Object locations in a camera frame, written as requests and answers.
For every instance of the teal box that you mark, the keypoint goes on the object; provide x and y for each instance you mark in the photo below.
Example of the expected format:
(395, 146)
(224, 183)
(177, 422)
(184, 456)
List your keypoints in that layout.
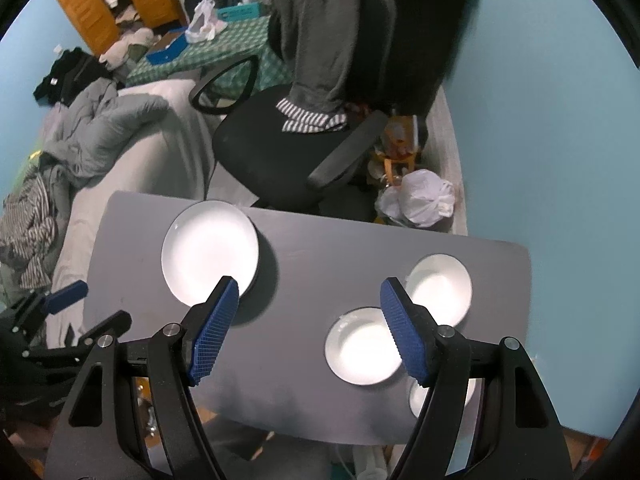
(240, 11)

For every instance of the black hanging coat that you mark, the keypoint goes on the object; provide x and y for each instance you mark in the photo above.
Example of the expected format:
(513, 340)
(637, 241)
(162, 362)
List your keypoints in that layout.
(425, 35)

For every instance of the white bed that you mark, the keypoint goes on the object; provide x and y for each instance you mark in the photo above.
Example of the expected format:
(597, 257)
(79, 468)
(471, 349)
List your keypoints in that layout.
(165, 160)

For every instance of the small white plastic bag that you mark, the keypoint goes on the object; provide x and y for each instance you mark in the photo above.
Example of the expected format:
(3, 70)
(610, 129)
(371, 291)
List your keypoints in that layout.
(200, 25)

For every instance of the wooden wardrobe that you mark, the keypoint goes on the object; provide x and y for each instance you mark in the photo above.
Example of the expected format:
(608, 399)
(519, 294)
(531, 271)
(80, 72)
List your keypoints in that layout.
(85, 10)

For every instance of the large white plastic bag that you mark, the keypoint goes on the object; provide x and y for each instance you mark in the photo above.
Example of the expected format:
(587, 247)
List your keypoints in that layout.
(425, 197)

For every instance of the blue flat box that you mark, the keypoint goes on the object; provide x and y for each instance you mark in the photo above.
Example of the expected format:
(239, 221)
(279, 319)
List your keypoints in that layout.
(167, 50)

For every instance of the grey white striped cloth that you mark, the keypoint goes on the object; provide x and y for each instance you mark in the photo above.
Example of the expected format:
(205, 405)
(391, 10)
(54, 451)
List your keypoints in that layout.
(305, 120)

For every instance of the grey garment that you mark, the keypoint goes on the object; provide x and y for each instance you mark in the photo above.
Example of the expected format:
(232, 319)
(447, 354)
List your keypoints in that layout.
(320, 35)

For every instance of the grey duvet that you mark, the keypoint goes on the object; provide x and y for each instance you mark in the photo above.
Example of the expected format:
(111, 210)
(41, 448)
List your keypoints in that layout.
(100, 130)

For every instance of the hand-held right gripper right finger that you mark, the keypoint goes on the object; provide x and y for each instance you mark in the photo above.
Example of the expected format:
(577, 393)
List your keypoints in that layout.
(402, 330)

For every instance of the white bowl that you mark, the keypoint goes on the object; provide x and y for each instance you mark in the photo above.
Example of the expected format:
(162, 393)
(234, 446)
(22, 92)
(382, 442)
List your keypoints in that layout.
(360, 350)
(419, 400)
(440, 290)

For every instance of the pile of beige clothes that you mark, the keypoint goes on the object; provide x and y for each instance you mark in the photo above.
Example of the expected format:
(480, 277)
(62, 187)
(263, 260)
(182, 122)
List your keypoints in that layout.
(127, 45)

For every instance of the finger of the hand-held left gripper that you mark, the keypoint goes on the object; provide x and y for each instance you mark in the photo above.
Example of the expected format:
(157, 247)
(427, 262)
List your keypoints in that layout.
(110, 325)
(67, 294)

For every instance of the white plate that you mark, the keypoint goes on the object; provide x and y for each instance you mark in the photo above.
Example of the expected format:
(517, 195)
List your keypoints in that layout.
(207, 250)

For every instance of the striped garment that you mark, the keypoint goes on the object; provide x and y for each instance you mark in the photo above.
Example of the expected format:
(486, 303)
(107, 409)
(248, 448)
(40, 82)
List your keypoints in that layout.
(30, 230)

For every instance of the green checkered tablecloth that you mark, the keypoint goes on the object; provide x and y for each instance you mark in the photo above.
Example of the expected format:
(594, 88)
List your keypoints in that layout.
(235, 40)

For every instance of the yellow orange bag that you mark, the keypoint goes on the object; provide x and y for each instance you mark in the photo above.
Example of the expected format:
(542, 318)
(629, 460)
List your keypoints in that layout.
(400, 135)

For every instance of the black office chair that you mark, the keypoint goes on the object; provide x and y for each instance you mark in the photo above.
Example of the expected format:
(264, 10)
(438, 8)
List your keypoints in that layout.
(260, 145)

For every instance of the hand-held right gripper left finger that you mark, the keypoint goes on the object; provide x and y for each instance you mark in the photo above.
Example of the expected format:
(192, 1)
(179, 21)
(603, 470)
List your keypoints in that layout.
(215, 330)

